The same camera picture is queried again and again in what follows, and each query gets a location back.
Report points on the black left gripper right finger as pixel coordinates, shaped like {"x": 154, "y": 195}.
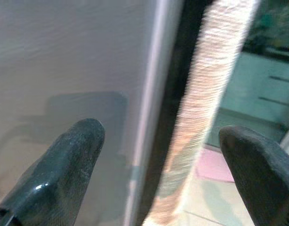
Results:
{"x": 264, "y": 183}

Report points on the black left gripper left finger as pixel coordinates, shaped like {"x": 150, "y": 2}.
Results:
{"x": 55, "y": 176}

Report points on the grey small fridge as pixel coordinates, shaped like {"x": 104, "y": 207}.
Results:
{"x": 64, "y": 47}

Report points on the pink floor mat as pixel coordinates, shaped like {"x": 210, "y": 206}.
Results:
{"x": 212, "y": 164}

